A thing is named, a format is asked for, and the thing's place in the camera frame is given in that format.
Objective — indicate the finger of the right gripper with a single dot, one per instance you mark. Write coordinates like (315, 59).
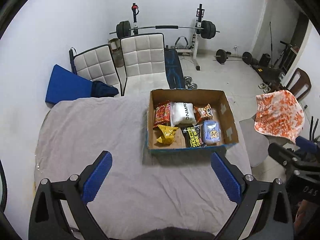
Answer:
(307, 145)
(284, 157)

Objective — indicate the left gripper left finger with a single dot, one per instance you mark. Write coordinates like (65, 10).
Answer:
(48, 220)

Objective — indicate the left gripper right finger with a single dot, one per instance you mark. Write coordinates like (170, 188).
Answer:
(274, 220)

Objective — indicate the blue tissue pack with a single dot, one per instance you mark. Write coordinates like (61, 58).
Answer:
(211, 132)

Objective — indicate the black shoe wipes pack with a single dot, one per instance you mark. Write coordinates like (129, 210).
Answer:
(192, 136)

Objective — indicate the yellow snack bag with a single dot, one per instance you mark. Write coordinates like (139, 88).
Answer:
(165, 135)

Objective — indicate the red snack bag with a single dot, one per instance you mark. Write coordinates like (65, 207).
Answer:
(162, 114)

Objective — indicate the orange white cloth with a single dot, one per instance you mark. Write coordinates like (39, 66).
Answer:
(279, 114)

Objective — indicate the brown wooden chair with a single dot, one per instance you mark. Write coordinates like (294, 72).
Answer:
(299, 84)

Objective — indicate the orange cartoon snack bag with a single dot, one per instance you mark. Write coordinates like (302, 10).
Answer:
(203, 113)

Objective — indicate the cardboard milk box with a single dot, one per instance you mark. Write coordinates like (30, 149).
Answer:
(222, 113)

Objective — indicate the white packaged item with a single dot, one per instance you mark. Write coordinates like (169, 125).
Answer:
(182, 113)

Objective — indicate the grey table cloth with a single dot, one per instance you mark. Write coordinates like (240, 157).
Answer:
(142, 191)

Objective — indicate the chrome dumbbell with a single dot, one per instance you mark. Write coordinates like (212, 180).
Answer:
(189, 83)

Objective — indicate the blue weight bench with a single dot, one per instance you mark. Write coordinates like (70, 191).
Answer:
(173, 69)

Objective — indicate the blue foam mat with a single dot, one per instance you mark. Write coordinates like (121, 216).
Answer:
(66, 86)

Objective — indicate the dark blue cloth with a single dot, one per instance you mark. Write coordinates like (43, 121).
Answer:
(101, 90)

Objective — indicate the left white padded chair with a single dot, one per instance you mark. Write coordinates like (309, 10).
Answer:
(96, 64)

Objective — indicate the white padded chair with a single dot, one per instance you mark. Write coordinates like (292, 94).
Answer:
(144, 63)
(96, 64)

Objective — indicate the right white padded chair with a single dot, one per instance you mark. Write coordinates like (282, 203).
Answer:
(144, 63)

